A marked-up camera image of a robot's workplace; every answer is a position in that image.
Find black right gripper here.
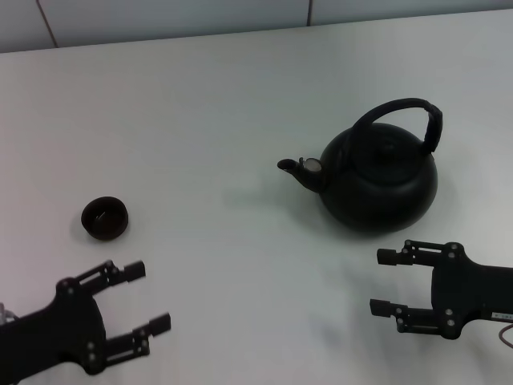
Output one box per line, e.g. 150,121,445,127
369,239,513,339

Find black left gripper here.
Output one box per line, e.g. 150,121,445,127
0,259,172,385

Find small dark brown teacup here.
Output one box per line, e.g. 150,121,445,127
80,196,130,241

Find black round teapot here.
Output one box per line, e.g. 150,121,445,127
276,97,444,236

